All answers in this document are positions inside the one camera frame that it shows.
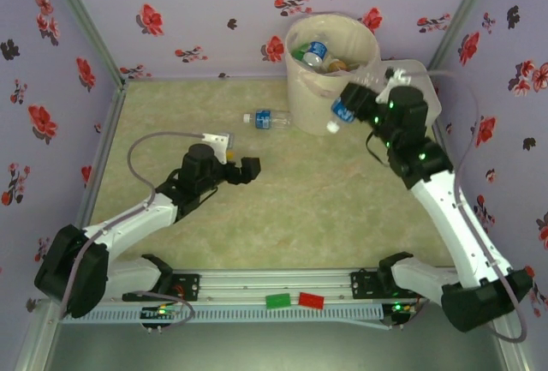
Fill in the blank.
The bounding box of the aluminium mounting rail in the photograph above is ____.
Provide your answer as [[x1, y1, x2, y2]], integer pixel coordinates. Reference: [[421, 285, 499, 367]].
[[42, 266, 509, 303]]

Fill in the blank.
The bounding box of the aluminium corner post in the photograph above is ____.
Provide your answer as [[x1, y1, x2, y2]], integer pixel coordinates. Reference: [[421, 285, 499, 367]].
[[40, 0, 128, 87], [426, 0, 503, 79]]

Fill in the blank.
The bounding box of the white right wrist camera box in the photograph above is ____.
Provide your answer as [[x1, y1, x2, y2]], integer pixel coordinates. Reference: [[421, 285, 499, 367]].
[[375, 67, 414, 103]]

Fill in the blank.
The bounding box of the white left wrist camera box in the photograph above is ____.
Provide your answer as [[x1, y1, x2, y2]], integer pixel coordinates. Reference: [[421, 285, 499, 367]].
[[200, 131, 235, 163]]

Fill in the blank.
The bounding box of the red plastic block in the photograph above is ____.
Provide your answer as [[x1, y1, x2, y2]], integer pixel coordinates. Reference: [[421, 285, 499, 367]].
[[298, 292, 325, 310]]

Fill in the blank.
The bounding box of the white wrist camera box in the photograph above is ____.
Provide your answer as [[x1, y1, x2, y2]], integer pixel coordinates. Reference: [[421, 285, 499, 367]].
[[375, 67, 414, 103], [200, 131, 235, 163]]

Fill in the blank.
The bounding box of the slotted grey cable duct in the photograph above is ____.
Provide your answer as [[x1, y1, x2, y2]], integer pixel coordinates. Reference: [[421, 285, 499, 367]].
[[59, 305, 384, 325]]

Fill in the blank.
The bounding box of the grey metal panel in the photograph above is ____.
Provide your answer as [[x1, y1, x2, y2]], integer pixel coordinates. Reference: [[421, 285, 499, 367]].
[[42, 323, 510, 371]]

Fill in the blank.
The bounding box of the grey left arm cable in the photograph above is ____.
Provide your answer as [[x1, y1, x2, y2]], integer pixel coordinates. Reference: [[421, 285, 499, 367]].
[[59, 130, 197, 332]]

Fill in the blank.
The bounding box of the white lidded plastic box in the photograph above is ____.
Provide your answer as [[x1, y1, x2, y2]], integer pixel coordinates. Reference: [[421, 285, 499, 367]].
[[376, 58, 443, 128]]

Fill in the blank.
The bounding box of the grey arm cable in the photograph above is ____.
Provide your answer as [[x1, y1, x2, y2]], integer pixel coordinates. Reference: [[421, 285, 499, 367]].
[[59, 130, 197, 332], [387, 69, 528, 344]]

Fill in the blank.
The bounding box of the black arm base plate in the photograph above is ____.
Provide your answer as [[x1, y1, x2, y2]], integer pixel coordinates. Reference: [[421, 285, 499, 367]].
[[349, 268, 429, 302], [122, 272, 201, 302]]

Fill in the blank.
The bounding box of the green plastic block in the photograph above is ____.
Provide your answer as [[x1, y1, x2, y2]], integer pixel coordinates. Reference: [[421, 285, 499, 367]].
[[265, 293, 292, 310]]

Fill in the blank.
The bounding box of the aluminium frame bar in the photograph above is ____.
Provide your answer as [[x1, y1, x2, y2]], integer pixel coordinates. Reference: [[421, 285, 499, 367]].
[[15, 302, 61, 371], [491, 327, 536, 371]]

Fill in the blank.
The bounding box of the white plastic bin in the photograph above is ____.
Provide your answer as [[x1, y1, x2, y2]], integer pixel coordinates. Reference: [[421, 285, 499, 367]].
[[284, 11, 382, 136]]

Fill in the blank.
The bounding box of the grey right arm cable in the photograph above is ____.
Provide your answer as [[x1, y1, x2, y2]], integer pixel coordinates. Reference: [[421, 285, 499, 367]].
[[387, 69, 528, 344]]

